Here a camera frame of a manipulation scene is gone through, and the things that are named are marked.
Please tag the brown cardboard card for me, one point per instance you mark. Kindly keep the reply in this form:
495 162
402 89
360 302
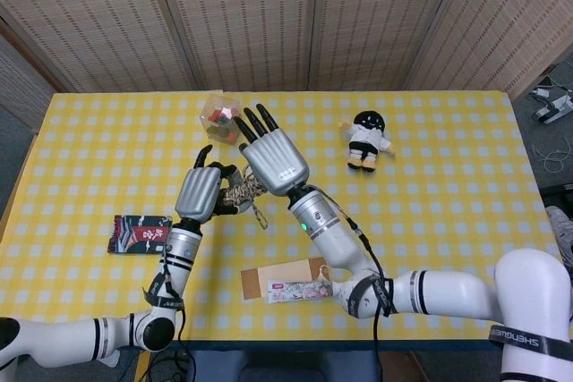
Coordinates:
277 272

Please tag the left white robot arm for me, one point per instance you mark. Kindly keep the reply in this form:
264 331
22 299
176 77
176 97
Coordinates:
179 248

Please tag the grey knitted shoe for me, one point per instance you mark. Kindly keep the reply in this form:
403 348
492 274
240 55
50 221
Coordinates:
561 230

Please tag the grey device on floor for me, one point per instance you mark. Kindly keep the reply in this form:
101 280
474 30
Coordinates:
553 107

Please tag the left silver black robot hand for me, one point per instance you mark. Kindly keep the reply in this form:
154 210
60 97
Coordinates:
194 192

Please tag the clear cube box with blocks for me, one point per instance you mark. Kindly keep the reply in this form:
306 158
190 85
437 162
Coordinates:
215 120

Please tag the floral toothpaste tube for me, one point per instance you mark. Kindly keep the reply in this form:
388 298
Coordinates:
300 290

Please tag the yellow checkered tablecloth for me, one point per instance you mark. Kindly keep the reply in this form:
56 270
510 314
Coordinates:
447 221

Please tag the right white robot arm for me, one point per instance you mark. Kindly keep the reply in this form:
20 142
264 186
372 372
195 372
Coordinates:
340 239

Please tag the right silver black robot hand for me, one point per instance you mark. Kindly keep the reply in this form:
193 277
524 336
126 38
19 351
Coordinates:
275 158

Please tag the black white plush doll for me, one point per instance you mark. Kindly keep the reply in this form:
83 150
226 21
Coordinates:
367 138

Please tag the blue chair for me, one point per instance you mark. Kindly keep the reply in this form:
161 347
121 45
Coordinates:
277 366

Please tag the bamboo folding screen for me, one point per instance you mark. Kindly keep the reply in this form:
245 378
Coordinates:
268 19

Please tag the dark printed flat box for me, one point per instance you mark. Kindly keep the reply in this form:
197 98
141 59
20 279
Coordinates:
141 234

